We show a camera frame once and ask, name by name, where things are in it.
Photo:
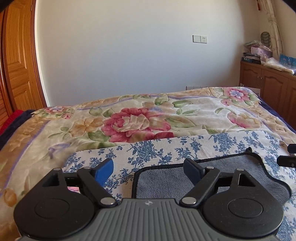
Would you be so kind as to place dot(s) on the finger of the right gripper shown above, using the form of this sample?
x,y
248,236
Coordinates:
x,y
290,160

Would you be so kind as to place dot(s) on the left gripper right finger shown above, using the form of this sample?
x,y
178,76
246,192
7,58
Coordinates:
x,y
206,182

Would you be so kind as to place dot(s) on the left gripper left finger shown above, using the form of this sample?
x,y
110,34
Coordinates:
x,y
91,181

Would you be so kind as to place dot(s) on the purple and grey towel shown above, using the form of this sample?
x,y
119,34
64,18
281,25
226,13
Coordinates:
x,y
243,173

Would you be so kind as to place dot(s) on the pink cotton tissue box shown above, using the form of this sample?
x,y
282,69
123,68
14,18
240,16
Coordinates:
x,y
74,189

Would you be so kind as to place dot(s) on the dark blue bed sheet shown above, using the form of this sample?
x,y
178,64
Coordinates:
x,y
272,111

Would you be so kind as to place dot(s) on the blue floral white cloth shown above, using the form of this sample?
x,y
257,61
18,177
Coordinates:
x,y
255,151

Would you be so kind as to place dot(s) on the floral beige blanket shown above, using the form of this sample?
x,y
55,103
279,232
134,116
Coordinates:
x,y
40,140

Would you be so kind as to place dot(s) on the wooden side cabinet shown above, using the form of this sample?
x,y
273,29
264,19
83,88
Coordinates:
x,y
277,88

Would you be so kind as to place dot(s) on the blue picture box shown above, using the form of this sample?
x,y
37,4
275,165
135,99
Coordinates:
x,y
288,61

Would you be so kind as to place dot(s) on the cream folded cloth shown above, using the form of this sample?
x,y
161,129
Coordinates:
x,y
273,63

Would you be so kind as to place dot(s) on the red cloth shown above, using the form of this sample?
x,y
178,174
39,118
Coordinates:
x,y
10,120

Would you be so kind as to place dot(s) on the pink patterned box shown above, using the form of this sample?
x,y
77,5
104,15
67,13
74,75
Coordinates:
x,y
262,52

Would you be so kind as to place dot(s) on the dark book stack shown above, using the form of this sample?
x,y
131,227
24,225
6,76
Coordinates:
x,y
251,58

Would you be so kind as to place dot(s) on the patterned cream curtain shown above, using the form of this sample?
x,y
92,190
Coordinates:
x,y
276,38

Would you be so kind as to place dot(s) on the wooden wardrobe door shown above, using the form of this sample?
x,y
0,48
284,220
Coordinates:
x,y
21,87

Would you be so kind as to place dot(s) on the green hand fan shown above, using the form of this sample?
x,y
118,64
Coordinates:
x,y
266,39

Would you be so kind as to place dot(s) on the white wall socket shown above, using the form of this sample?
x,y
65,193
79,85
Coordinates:
x,y
200,39

